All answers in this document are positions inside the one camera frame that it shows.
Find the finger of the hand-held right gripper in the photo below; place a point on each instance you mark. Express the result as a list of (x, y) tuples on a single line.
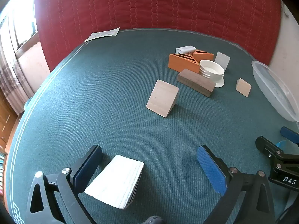
[(266, 144), (290, 134)]

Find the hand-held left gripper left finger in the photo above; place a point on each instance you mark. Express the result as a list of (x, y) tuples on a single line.
[(90, 166)]

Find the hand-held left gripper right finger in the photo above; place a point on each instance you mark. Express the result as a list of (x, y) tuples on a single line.
[(210, 170)]

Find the blue card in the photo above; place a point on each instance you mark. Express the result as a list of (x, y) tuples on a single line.
[(283, 144)]

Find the white zebra-striped wedge block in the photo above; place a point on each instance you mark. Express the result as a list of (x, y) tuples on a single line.
[(114, 182), (222, 59)]

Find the clear plastic bowl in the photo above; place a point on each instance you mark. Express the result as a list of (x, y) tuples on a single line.
[(273, 88)]

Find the small beige wedge block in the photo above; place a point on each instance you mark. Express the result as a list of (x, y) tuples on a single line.
[(243, 88)]

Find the white saucer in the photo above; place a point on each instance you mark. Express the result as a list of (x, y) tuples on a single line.
[(220, 84)]

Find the large beige wedge block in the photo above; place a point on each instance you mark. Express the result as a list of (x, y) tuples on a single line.
[(161, 99)]

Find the grey-brown long block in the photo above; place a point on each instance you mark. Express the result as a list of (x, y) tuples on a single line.
[(196, 82)]

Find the white ribbed cup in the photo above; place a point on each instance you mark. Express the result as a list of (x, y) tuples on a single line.
[(211, 71)]

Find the orange striped wedge block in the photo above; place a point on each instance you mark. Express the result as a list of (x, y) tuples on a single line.
[(182, 64), (205, 56)]

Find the small white box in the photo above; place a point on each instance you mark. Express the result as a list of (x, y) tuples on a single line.
[(184, 49)]

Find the grey fuzzy cloth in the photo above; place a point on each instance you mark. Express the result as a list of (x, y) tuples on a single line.
[(153, 219)]

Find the wooden cabinet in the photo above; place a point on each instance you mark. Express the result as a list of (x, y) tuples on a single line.
[(7, 123)]

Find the patterned curtain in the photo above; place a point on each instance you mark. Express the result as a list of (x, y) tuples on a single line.
[(11, 84)]

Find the white paper slip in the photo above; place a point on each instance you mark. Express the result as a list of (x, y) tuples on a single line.
[(102, 34)]

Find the bright window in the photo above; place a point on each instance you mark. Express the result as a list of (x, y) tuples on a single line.
[(21, 23)]

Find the red quilted mattress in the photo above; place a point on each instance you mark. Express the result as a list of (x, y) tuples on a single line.
[(140, 4)]

